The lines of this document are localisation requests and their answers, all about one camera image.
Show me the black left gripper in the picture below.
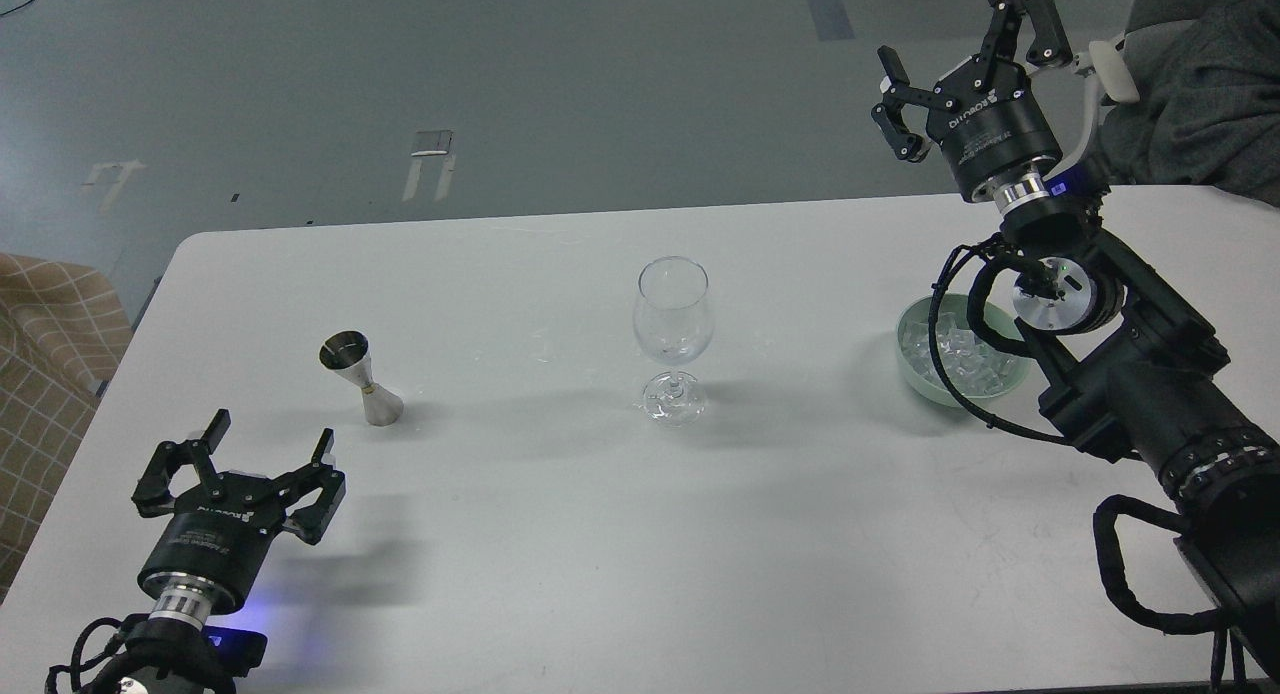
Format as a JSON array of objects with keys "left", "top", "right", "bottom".
[{"left": 132, "top": 410, "right": 346, "bottom": 615}]

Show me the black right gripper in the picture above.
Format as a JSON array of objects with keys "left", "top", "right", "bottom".
[{"left": 870, "top": 0, "right": 1074, "bottom": 204}]

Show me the steel double jigger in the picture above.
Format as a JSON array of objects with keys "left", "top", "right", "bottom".
[{"left": 317, "top": 330, "right": 404, "bottom": 428}]

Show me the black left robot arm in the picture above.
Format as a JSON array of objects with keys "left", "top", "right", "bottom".
[{"left": 44, "top": 410, "right": 346, "bottom": 693}]

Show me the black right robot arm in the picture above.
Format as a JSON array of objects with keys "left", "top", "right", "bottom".
[{"left": 870, "top": 0, "right": 1279, "bottom": 691}]

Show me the green bowl of ice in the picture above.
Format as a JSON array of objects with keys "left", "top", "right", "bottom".
[{"left": 893, "top": 293, "right": 1030, "bottom": 408}]

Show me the clear wine glass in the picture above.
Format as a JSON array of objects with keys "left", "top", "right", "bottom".
[{"left": 632, "top": 256, "right": 716, "bottom": 428}]

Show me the white office chair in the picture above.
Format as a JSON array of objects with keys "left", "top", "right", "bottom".
[{"left": 1051, "top": 35, "right": 1142, "bottom": 175}]

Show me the person in grey sweater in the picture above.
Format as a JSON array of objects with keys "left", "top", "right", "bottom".
[{"left": 1100, "top": 0, "right": 1279, "bottom": 205}]

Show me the beige checked cloth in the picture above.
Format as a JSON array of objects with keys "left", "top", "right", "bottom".
[{"left": 1, "top": 254, "right": 133, "bottom": 594}]

